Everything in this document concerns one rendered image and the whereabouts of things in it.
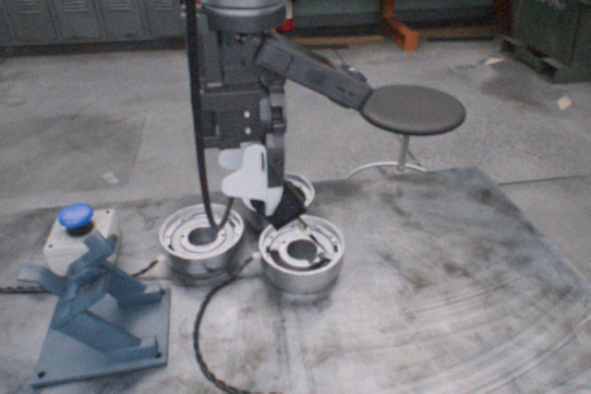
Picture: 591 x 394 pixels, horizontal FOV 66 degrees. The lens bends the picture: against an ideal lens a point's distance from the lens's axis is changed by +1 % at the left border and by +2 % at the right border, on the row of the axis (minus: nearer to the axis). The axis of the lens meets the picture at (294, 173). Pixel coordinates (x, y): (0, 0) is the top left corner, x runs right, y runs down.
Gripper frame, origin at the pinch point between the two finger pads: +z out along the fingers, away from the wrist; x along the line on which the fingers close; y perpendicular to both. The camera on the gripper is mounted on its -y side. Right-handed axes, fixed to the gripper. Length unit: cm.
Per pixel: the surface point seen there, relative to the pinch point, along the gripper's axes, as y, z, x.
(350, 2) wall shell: -127, 72, -376
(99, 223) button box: 21.2, 8.7, -9.6
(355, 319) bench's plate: -8.1, 12.9, 7.6
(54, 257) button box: 26.0, 10.0, -5.6
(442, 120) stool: -59, 31, -68
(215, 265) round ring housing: 7.0, 10.6, -1.5
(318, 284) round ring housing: -4.6, 11.0, 3.5
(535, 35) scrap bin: -228, 71, -252
